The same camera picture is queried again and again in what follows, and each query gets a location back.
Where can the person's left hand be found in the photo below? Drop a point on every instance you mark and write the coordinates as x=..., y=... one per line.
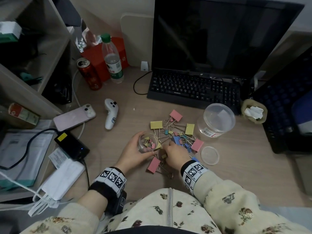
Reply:
x=128, y=153

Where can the person's right hand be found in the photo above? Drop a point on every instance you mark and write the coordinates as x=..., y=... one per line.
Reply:
x=178, y=159

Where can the person's left thumb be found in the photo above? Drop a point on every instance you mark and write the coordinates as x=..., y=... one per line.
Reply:
x=150, y=154

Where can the person's right fingers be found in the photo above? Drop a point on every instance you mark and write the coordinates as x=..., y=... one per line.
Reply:
x=168, y=151

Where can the small clear jar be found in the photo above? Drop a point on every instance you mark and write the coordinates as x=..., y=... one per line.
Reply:
x=146, y=140

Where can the person's left forearm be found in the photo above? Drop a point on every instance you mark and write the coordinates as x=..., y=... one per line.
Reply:
x=90, y=204

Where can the person's right forearm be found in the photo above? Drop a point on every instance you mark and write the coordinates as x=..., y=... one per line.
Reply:
x=226, y=199

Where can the heap of tiny clips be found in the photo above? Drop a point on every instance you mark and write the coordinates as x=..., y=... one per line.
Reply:
x=147, y=144

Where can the pile of colourful binder clips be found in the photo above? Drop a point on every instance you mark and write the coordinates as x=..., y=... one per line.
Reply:
x=178, y=137

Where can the white marker wrist band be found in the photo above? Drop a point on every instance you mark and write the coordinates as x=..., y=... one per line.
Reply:
x=193, y=173

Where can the clear plastic lid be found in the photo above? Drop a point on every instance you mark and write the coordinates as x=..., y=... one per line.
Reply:
x=210, y=155

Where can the black marker wrist band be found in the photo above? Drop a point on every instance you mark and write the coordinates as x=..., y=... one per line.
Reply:
x=109, y=179

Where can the white handheld controller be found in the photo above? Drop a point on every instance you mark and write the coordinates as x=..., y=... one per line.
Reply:
x=111, y=114

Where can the large clear plastic tub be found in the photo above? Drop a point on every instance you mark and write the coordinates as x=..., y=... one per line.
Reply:
x=218, y=119

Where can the cream floral jacket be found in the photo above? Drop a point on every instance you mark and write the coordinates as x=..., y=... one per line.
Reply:
x=165, y=214

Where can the black keyboard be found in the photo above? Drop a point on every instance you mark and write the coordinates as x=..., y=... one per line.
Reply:
x=190, y=88

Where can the black power bank yellow label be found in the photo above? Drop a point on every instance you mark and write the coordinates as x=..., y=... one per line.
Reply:
x=73, y=146

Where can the pink smartphone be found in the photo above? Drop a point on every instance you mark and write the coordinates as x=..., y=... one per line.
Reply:
x=73, y=116

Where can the small white plug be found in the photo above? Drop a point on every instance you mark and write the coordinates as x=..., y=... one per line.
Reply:
x=144, y=66

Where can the white face mask pack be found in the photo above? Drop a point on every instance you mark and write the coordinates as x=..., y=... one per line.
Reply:
x=62, y=180

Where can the white printed receipt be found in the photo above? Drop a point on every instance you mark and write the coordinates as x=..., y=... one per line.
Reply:
x=58, y=158

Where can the beige paper cup with tissue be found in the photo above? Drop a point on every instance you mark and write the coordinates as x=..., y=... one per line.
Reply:
x=253, y=112

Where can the red soda can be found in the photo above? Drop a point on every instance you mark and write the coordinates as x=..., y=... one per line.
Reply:
x=89, y=74

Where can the green cap water bottle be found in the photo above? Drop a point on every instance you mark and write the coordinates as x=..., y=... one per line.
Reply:
x=112, y=60

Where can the red cardboard box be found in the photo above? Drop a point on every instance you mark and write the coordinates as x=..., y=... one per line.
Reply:
x=96, y=58

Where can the beige wooden board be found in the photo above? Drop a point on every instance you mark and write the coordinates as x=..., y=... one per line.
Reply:
x=136, y=38

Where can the black plastic crate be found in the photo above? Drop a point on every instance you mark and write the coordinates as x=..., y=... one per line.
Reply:
x=275, y=99

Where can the black computer monitor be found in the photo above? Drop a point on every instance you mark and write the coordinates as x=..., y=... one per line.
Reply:
x=219, y=34

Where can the grey paper booklet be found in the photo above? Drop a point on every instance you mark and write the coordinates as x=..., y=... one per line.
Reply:
x=22, y=158

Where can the pink plastic wrapper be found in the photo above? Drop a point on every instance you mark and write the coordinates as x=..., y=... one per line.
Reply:
x=91, y=38

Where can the silver foil wrapper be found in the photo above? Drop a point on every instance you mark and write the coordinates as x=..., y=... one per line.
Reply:
x=80, y=43

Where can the tin can red green label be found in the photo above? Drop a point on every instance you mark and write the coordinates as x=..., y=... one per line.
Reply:
x=23, y=114

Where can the blue white bag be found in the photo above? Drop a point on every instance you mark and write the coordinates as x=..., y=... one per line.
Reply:
x=302, y=112

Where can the wooden shelf unit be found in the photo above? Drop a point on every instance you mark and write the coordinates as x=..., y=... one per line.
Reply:
x=52, y=53

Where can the teal scissors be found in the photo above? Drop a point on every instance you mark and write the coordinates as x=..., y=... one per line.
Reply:
x=30, y=77

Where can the green white box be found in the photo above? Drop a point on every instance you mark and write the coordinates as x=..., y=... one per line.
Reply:
x=8, y=31

